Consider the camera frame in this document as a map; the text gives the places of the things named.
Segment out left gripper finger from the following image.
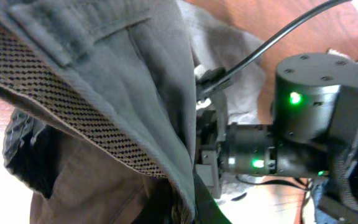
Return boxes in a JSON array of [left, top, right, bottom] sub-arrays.
[[194, 173, 231, 224]]

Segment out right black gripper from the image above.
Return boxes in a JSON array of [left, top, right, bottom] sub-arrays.
[[195, 110, 277, 198]]

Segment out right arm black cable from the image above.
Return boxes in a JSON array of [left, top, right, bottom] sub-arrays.
[[197, 0, 354, 100]]

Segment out grey shorts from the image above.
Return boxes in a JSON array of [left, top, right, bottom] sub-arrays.
[[0, 1, 262, 223]]

